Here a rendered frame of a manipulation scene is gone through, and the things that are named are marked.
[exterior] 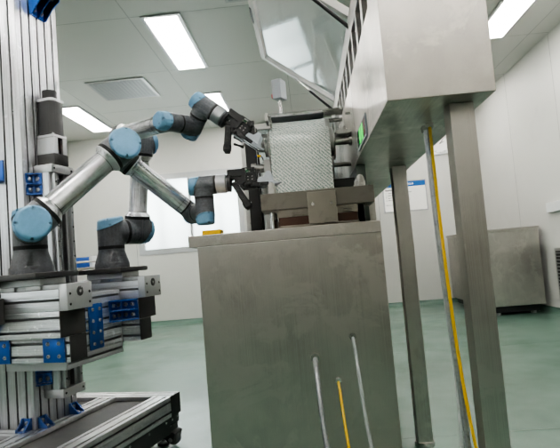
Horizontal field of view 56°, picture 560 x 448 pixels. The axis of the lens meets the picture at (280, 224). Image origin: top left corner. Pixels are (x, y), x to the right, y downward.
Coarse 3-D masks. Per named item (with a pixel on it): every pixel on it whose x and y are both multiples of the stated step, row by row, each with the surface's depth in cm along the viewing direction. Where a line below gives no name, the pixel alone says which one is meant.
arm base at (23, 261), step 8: (16, 248) 186; (24, 248) 185; (32, 248) 186; (40, 248) 188; (16, 256) 185; (24, 256) 185; (32, 256) 186; (40, 256) 187; (48, 256) 190; (16, 264) 184; (24, 264) 183; (32, 264) 185; (40, 264) 186; (48, 264) 188; (8, 272) 186; (16, 272) 183; (24, 272) 183; (32, 272) 184
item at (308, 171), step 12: (276, 156) 209; (288, 156) 208; (300, 156) 208; (312, 156) 208; (324, 156) 208; (276, 168) 208; (288, 168) 208; (300, 168) 208; (312, 168) 208; (324, 168) 207; (276, 180) 208; (288, 180) 208; (300, 180) 208; (312, 180) 207; (324, 180) 207; (276, 192) 208
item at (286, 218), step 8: (304, 208) 188; (344, 208) 187; (352, 208) 187; (280, 216) 188; (288, 216) 188; (296, 216) 188; (304, 216) 188; (344, 216) 187; (352, 216) 187; (280, 224) 188; (288, 224) 188; (296, 224) 188; (304, 224) 188; (312, 224) 187; (320, 224) 187
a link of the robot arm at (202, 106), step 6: (192, 96) 213; (198, 96) 213; (204, 96) 214; (192, 102) 214; (198, 102) 213; (204, 102) 213; (210, 102) 213; (192, 108) 216; (198, 108) 214; (204, 108) 213; (210, 108) 212; (198, 114) 214; (204, 114) 214; (210, 114) 213
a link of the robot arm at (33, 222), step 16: (128, 128) 192; (112, 144) 187; (128, 144) 191; (96, 160) 188; (112, 160) 189; (128, 160) 194; (80, 176) 184; (96, 176) 187; (64, 192) 181; (80, 192) 184; (32, 208) 174; (48, 208) 177; (64, 208) 182; (16, 224) 172; (32, 224) 174; (48, 224) 175; (32, 240) 175
